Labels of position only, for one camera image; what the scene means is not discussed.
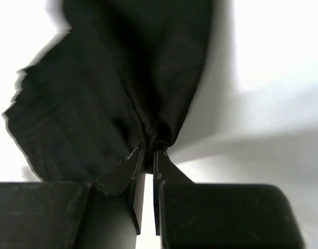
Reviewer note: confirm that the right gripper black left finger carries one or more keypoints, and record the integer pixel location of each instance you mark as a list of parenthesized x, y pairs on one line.
[(104, 214)]

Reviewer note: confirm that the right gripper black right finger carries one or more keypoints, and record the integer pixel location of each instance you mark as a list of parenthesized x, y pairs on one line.
[(194, 215)]

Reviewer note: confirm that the black pleated skirt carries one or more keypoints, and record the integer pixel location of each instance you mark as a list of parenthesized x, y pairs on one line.
[(124, 74)]

